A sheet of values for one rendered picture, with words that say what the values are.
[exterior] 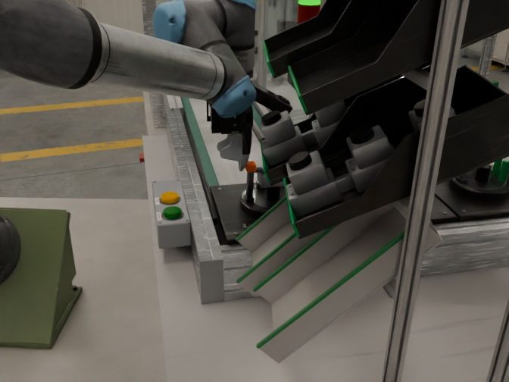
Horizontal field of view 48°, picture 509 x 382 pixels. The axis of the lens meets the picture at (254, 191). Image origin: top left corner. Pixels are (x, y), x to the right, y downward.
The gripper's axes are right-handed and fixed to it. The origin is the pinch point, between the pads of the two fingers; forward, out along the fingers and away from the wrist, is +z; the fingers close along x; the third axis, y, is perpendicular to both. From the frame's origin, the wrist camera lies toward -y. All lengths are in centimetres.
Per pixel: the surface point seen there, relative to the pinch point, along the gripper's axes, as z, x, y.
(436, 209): 10.2, 8.3, -40.9
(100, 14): 57, -518, 48
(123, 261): 21.5, -1.2, 26.2
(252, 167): 0.4, 1.0, -1.5
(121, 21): 65, -521, 27
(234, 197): 10.3, -5.3, 1.1
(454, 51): -35, 54, -10
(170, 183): 11.3, -16.8, 14.5
